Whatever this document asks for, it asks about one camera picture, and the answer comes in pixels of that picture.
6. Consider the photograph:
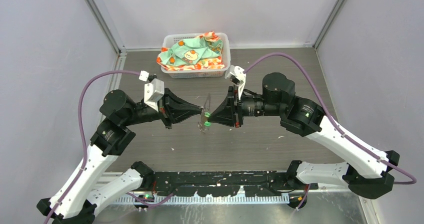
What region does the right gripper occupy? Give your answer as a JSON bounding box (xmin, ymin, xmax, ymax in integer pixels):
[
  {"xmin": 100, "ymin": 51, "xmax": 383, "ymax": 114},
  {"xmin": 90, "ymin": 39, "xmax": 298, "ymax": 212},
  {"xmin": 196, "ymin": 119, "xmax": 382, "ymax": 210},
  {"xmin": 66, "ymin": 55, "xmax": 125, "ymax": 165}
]
[{"xmin": 207, "ymin": 84, "xmax": 284, "ymax": 127}]

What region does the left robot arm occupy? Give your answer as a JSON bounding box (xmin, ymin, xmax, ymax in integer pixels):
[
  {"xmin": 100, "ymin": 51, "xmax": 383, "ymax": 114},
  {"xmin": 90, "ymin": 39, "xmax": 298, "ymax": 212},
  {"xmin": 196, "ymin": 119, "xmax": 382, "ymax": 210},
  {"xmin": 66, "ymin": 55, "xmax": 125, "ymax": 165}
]
[{"xmin": 37, "ymin": 88, "xmax": 202, "ymax": 223}]

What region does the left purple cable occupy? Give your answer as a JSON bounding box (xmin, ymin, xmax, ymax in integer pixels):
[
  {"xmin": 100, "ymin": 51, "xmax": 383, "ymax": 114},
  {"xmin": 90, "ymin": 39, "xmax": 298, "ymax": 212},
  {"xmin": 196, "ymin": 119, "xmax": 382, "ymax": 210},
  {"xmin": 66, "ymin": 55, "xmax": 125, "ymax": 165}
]
[{"xmin": 43, "ymin": 70, "xmax": 176, "ymax": 224}]

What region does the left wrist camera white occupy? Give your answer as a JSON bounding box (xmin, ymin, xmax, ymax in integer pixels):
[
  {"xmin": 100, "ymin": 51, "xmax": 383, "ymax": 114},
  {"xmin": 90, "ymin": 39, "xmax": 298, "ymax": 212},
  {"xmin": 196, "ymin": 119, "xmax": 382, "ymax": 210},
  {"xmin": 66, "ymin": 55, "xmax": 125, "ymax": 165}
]
[{"xmin": 143, "ymin": 79, "xmax": 165, "ymax": 112}]

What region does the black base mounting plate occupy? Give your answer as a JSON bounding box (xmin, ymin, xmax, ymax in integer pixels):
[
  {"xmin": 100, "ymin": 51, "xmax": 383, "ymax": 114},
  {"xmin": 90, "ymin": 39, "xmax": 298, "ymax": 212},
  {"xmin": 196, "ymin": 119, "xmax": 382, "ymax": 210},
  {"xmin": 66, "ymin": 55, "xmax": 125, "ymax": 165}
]
[{"xmin": 135, "ymin": 170, "xmax": 307, "ymax": 197}]

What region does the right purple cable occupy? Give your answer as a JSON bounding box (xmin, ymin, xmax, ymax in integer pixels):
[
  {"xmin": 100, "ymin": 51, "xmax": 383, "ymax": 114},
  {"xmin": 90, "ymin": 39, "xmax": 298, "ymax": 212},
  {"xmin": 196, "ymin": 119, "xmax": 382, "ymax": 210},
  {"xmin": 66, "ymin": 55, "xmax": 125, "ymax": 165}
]
[{"xmin": 243, "ymin": 52, "xmax": 418, "ymax": 211}]

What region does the large metal keyring holder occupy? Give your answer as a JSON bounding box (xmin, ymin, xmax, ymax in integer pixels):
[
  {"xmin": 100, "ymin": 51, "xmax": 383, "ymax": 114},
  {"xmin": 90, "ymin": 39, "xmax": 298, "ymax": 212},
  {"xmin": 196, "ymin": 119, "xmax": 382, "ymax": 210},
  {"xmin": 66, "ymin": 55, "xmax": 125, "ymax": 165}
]
[{"xmin": 197, "ymin": 93, "xmax": 211, "ymax": 134}]

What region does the purple cable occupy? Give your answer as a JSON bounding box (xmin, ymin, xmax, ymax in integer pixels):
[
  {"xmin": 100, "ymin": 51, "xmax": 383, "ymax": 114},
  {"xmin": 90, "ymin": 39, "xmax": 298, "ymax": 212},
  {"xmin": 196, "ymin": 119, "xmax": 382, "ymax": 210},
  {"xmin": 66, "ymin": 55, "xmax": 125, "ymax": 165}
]
[
  {"xmin": 243, "ymin": 52, "xmax": 418, "ymax": 211},
  {"xmin": 43, "ymin": 70, "xmax": 176, "ymax": 224}
]

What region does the green orange patterned cloth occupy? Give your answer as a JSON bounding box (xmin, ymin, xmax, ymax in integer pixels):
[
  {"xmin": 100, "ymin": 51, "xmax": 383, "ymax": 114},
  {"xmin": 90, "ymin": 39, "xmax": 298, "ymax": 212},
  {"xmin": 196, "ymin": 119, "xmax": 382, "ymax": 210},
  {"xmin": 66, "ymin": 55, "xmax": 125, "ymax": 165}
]
[{"xmin": 156, "ymin": 32, "xmax": 225, "ymax": 71}]

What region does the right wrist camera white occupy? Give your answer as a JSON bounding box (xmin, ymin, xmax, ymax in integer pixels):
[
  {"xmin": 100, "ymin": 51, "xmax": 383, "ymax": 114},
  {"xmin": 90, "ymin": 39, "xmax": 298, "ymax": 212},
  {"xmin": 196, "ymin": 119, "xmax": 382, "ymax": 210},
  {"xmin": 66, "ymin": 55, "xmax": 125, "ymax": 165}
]
[{"xmin": 224, "ymin": 65, "xmax": 247, "ymax": 100}]

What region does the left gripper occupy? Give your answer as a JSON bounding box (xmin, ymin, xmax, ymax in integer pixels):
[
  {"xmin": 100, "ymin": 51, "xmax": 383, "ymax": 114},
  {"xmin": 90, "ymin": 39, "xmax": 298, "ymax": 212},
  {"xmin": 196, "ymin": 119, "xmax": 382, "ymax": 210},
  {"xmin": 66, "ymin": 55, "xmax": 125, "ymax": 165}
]
[{"xmin": 122, "ymin": 87, "xmax": 202, "ymax": 128}]

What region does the key with green tag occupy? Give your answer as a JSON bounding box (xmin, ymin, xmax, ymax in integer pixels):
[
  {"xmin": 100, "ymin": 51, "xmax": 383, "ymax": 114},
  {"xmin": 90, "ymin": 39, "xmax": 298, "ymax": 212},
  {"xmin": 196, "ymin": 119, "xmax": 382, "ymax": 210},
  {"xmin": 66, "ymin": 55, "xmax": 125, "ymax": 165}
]
[{"xmin": 203, "ymin": 112, "xmax": 211, "ymax": 127}]

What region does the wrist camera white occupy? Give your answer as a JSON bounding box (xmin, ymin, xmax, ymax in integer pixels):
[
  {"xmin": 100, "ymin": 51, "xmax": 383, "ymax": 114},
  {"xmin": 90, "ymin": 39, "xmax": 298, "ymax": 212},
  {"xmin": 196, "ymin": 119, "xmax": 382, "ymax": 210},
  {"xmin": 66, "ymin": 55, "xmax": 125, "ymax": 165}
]
[
  {"xmin": 224, "ymin": 65, "xmax": 247, "ymax": 100},
  {"xmin": 143, "ymin": 79, "xmax": 165, "ymax": 112}
]

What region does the white plastic basket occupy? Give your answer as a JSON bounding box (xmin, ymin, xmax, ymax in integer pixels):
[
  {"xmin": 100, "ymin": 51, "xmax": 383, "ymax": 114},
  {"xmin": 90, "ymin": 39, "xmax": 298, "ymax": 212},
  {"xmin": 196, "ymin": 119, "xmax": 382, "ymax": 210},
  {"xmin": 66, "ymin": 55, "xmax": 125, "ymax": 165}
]
[{"xmin": 161, "ymin": 33, "xmax": 231, "ymax": 79}]

